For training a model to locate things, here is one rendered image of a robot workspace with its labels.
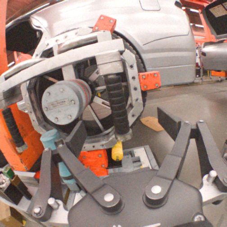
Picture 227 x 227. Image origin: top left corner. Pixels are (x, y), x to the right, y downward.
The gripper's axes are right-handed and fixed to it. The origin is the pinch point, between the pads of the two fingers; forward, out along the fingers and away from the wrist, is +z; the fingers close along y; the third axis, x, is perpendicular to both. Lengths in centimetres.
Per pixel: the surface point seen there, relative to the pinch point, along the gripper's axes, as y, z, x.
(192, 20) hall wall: 920, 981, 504
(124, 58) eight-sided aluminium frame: 5.8, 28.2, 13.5
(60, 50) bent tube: -11.4, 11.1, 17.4
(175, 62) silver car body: 52, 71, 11
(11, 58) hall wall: -1001, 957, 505
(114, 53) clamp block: 1.2, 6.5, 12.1
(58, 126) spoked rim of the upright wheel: -35, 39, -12
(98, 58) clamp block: -2.0, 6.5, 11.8
